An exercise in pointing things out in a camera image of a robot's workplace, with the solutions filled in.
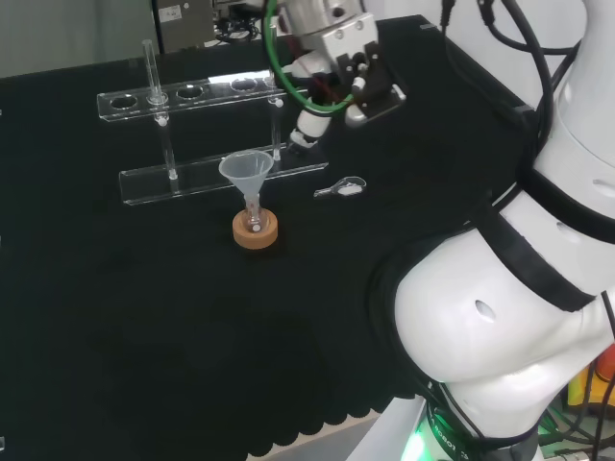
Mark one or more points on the clear acrylic funnel stand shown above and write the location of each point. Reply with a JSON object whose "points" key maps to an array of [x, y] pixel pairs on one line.
{"points": [[211, 175]]}

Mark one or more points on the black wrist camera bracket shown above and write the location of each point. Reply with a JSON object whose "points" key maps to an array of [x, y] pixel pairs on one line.
{"points": [[384, 89]]}

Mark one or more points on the translucent plastic funnel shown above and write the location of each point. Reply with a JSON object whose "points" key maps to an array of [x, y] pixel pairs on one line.
{"points": [[246, 172]]}

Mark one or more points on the grey equipment cabinet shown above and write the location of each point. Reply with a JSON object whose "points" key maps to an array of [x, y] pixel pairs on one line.
{"points": [[185, 24]]}

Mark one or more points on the black bench cloth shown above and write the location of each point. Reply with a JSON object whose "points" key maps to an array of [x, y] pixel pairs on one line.
{"points": [[144, 312]]}

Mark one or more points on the small round-bottom glass flask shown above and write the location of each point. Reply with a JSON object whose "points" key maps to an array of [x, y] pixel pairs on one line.
{"points": [[253, 218]]}

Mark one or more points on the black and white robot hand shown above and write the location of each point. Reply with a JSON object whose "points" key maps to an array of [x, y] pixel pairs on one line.
{"points": [[311, 122]]}

